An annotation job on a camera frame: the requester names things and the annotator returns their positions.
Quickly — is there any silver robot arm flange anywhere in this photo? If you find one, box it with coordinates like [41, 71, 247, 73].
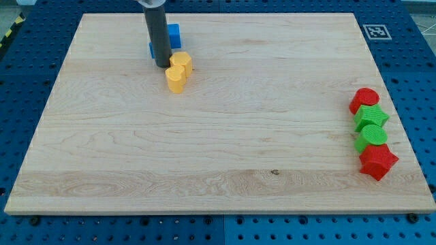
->
[136, 0, 166, 9]

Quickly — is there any yellow hexagon block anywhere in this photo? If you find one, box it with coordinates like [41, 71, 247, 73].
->
[170, 51, 193, 78]

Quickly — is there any wooden board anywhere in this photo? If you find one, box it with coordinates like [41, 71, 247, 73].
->
[5, 13, 435, 215]

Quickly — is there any yellow heart block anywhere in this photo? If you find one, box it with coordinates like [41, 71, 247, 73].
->
[165, 65, 187, 94]

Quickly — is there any blue cube block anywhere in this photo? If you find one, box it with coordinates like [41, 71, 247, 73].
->
[167, 23, 182, 49]

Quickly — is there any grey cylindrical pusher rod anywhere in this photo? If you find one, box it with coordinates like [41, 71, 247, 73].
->
[143, 5, 172, 68]

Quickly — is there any red circle block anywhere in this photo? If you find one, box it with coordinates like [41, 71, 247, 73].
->
[349, 87, 379, 114]

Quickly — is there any green star block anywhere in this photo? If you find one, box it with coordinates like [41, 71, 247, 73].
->
[354, 104, 390, 132]

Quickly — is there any green circle block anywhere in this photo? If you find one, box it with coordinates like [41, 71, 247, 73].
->
[354, 125, 388, 153]

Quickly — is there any red star block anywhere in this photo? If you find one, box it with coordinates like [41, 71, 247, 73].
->
[359, 144, 399, 181]

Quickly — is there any white fiducial marker tag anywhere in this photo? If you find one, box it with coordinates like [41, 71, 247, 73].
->
[363, 24, 392, 40]

